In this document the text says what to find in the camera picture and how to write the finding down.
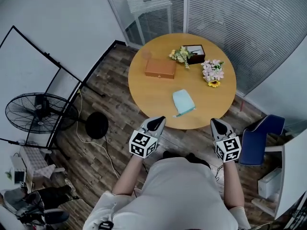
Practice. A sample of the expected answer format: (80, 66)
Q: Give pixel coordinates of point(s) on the window blinds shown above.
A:
(244, 32)
(148, 11)

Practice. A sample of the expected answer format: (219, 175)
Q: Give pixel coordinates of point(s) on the white box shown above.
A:
(269, 183)

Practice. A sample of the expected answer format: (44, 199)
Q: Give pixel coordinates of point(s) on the person's black shoes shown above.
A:
(192, 158)

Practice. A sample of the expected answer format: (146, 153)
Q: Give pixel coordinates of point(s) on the black office chair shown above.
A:
(50, 200)

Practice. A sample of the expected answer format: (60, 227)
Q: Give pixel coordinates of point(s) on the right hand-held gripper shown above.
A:
(229, 148)

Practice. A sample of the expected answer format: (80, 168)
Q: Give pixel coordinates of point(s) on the person's right forearm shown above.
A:
(233, 186)

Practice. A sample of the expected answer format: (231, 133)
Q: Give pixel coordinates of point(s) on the orange leather box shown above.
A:
(160, 68)

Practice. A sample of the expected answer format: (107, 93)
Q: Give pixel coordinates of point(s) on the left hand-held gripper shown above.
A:
(144, 144)

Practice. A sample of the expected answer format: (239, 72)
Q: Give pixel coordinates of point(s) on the light blue zip pouch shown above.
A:
(183, 100)

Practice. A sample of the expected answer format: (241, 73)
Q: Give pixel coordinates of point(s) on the pink flower bouquet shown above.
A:
(213, 70)

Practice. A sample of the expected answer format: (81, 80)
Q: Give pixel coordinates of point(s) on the patterned cloth box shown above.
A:
(36, 163)

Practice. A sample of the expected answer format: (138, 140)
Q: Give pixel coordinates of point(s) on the person's white shirt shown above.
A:
(177, 198)

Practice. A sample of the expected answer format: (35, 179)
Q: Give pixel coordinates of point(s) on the yellow sunflower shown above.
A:
(214, 83)

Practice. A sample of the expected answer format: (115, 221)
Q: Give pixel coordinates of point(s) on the yellow flower bouquet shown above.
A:
(180, 54)

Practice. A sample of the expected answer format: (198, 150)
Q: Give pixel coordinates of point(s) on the person's left forearm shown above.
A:
(126, 177)

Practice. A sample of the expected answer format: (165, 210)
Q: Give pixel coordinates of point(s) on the white shelf unit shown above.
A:
(290, 171)

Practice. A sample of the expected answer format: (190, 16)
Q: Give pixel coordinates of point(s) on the black metal frame stand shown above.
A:
(51, 59)

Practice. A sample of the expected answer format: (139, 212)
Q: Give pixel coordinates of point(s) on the blue chair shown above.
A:
(254, 142)

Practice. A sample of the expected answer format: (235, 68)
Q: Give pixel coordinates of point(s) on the black floor fan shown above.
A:
(40, 115)

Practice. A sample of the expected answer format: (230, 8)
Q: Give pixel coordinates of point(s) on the dark wooden box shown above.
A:
(197, 56)

